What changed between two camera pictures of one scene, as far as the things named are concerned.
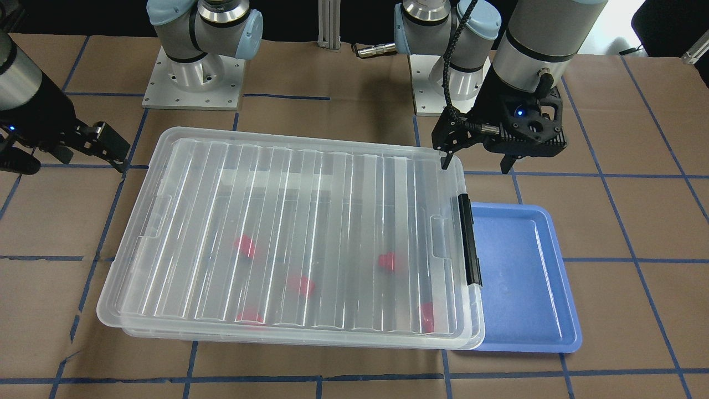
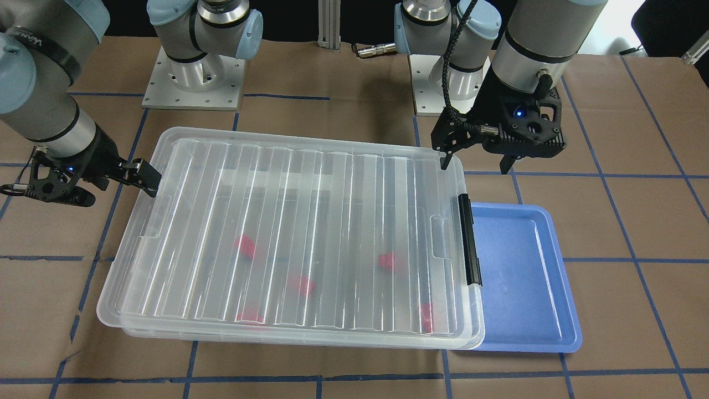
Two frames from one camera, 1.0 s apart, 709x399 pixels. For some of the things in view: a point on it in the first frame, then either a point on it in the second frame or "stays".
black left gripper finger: x=507 y=163 stays
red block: x=387 y=260 stays
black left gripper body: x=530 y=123 stays
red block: x=297 y=284 stays
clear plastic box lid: x=240 y=233 stays
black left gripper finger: x=452 y=132 stays
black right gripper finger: x=13 y=159 → x=78 y=196
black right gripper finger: x=101 y=140 → x=139 y=173
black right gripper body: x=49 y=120 → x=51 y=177
